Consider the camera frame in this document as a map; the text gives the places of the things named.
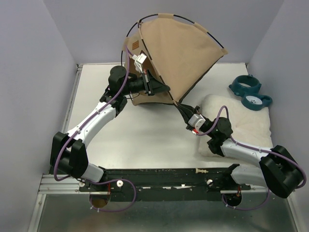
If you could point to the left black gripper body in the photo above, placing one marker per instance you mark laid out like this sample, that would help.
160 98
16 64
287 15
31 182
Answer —
147 81

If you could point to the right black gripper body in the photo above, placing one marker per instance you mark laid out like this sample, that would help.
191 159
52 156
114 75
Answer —
207 127

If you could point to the black tent pole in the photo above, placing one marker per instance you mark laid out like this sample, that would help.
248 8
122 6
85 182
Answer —
140 46
176 46

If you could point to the beige black pet tent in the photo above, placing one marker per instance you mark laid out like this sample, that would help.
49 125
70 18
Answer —
181 83

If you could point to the white fluffy cushion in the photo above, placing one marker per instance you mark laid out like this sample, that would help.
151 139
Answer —
252 127

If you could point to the teal double pet bowl stand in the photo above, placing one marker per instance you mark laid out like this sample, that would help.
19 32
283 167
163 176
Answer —
247 87

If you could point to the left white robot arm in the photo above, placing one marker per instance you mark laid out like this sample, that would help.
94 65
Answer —
69 154

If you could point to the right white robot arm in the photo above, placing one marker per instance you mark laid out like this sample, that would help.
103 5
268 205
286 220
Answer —
274 168

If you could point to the white chess piece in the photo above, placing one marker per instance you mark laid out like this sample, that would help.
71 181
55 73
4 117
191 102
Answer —
202 171

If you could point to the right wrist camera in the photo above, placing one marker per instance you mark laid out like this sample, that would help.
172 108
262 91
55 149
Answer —
196 121

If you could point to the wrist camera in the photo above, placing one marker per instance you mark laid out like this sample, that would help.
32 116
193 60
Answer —
196 121
138 61

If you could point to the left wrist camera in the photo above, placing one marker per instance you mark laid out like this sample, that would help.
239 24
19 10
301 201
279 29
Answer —
138 61

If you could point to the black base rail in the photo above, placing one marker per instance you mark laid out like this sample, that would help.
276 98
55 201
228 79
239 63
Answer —
157 185

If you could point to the aluminium frame rail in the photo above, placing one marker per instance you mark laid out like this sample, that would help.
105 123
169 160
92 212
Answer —
41 197

